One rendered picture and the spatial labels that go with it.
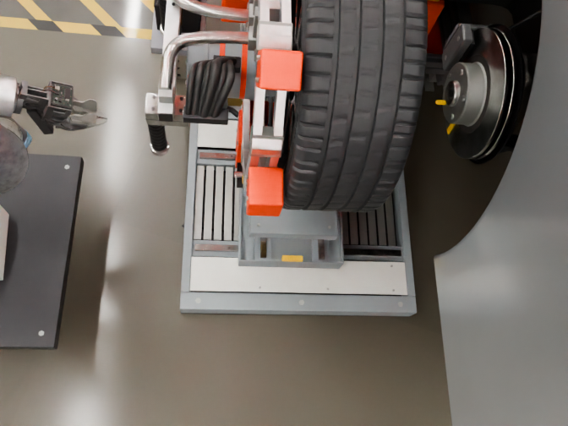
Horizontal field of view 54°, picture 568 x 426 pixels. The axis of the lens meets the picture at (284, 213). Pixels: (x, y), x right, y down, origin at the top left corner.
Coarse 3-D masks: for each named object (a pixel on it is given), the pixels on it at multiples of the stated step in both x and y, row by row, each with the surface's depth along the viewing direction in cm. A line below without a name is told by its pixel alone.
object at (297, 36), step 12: (300, 0) 131; (300, 12) 125; (300, 24) 124; (300, 36) 126; (300, 48) 108; (288, 96) 143; (288, 108) 139; (288, 120) 141; (288, 132) 144; (288, 144) 136; (288, 156) 121
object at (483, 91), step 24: (480, 48) 134; (504, 48) 124; (456, 72) 137; (480, 72) 132; (504, 72) 123; (480, 96) 131; (504, 96) 123; (456, 120) 136; (480, 120) 133; (504, 120) 126; (456, 144) 145; (480, 144) 132
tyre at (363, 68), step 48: (336, 0) 102; (384, 0) 103; (336, 48) 102; (384, 48) 102; (336, 96) 103; (384, 96) 104; (336, 144) 108; (384, 144) 109; (288, 192) 120; (336, 192) 119; (384, 192) 119
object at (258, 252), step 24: (240, 192) 195; (240, 216) 191; (240, 240) 188; (264, 240) 188; (288, 240) 193; (312, 240) 192; (336, 240) 195; (240, 264) 190; (264, 264) 190; (288, 264) 191; (312, 264) 191; (336, 264) 191
